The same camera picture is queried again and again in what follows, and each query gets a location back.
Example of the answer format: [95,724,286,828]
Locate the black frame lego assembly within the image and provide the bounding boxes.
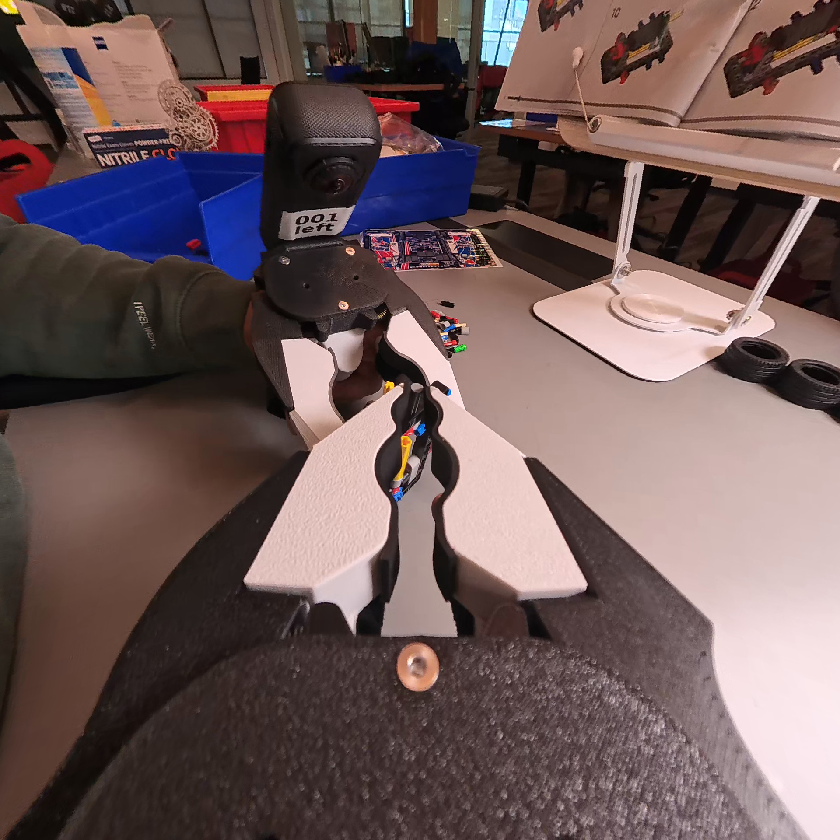
[384,377,455,503]

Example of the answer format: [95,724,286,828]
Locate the white gear model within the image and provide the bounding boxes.
[157,79,221,153]

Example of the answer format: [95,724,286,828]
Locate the red plastic bin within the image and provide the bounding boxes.
[195,84,421,155]

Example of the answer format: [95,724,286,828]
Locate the lego sticker sheet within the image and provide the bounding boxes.
[360,227,503,271]

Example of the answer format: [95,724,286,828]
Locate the person's left forearm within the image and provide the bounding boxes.
[0,213,260,382]

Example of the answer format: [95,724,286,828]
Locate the white book stand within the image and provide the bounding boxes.
[533,46,840,383]

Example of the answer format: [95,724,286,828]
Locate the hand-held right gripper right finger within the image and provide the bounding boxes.
[430,392,589,603]

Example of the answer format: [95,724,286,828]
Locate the red round object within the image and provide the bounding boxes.
[0,141,53,211]

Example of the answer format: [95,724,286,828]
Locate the lego instruction booklet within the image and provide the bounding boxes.
[495,0,840,142]

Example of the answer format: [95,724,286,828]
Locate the blue plastic bin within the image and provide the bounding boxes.
[16,151,270,282]
[341,136,482,235]

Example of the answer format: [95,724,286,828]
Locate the clear bag of parts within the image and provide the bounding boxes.
[377,112,444,158]

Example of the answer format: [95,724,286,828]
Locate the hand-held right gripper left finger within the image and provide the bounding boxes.
[243,384,404,635]

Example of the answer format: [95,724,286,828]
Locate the person's left hand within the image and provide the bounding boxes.
[244,292,389,406]

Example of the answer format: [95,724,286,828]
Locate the pile of small lego pins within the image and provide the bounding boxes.
[430,311,471,358]

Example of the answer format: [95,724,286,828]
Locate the black rubber lego tire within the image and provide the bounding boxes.
[718,336,793,385]
[777,357,840,412]

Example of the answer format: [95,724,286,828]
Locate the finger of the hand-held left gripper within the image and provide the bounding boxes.
[384,307,470,411]
[281,336,347,452]

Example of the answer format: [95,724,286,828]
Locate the white and blue cardboard box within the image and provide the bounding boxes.
[16,13,178,132]

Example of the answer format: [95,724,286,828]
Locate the blue white glove box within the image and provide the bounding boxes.
[82,121,181,170]

